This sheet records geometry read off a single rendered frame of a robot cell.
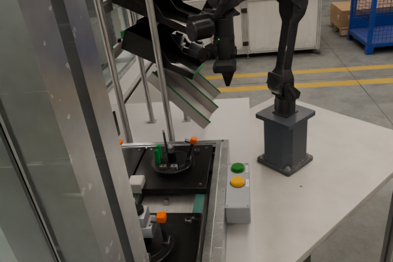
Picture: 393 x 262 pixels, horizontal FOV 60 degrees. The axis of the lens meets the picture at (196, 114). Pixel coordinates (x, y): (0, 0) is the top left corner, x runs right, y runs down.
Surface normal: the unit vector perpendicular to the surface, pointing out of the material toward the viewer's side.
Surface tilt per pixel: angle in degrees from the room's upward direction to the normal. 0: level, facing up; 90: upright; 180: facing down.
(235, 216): 90
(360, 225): 0
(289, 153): 90
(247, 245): 0
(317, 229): 0
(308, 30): 90
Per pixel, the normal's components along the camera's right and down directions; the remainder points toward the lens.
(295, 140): 0.62, 0.29
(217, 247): -0.11, -0.89
